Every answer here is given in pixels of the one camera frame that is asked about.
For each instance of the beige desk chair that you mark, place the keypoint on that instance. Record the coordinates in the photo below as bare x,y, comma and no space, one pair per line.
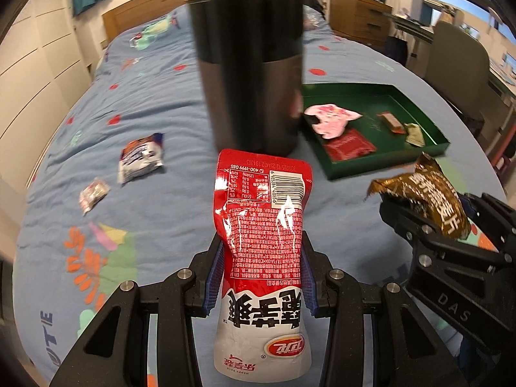
458,69

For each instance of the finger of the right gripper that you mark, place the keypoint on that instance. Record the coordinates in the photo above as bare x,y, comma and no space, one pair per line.
493,217
418,230

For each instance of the black hanging bag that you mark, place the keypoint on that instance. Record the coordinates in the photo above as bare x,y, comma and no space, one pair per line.
396,49

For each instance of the red flat packet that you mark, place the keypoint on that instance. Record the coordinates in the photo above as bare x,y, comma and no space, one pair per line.
348,146

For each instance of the black backpack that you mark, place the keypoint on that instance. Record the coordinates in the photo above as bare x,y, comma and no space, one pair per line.
316,5

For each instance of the white wardrobe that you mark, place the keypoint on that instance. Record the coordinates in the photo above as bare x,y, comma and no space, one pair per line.
43,74

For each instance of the white blue crepe snack bag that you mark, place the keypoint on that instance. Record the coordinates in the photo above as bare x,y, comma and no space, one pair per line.
140,157

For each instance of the green tray box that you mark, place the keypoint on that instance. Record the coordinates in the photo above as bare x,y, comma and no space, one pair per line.
369,100

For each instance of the pink clear candy packet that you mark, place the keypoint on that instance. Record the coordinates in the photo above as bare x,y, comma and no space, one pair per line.
93,194

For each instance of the beige small wrapper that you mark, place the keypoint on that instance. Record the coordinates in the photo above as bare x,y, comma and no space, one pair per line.
414,135

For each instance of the brown oat snack bag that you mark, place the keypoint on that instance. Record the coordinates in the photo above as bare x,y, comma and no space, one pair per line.
429,193

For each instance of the wooden nightstand drawers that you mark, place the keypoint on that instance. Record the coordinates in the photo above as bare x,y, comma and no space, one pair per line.
363,21

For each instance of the red white snack pouch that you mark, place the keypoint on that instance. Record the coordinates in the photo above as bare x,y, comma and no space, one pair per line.
258,203

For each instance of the small orange brown bar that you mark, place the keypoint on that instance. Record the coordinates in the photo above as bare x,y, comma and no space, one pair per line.
393,124

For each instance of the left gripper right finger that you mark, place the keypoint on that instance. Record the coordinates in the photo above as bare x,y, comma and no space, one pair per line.
372,325

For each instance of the pink cartoon snack packet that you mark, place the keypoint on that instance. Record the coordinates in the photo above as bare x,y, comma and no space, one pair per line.
332,119

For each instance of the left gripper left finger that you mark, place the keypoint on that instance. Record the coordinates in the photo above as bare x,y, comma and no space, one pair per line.
113,348

